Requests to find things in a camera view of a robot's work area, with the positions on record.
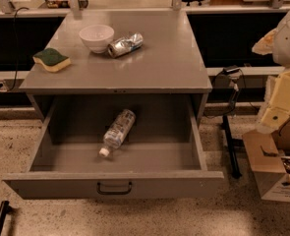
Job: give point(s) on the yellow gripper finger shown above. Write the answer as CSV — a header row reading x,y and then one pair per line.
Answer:
x,y
275,111

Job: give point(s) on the black bar on floor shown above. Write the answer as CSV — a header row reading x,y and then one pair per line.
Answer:
x,y
5,209

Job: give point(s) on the clear plastic water bottle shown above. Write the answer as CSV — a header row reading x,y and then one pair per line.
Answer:
x,y
117,132

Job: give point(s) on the white ceramic bowl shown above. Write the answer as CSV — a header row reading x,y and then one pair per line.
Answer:
x,y
96,37

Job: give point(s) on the grey open drawer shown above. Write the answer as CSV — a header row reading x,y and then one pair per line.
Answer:
x,y
162,155

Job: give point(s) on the cardboard box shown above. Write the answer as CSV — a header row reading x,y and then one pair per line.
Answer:
x,y
269,156

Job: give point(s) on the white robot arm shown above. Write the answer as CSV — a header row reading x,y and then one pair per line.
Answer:
x,y
277,43

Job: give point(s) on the green and yellow sponge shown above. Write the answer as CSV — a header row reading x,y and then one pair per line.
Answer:
x,y
51,60

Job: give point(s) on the crushed silver can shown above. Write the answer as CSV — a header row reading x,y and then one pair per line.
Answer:
x,y
125,45

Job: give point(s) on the black drawer handle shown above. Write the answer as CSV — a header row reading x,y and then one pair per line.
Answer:
x,y
114,190

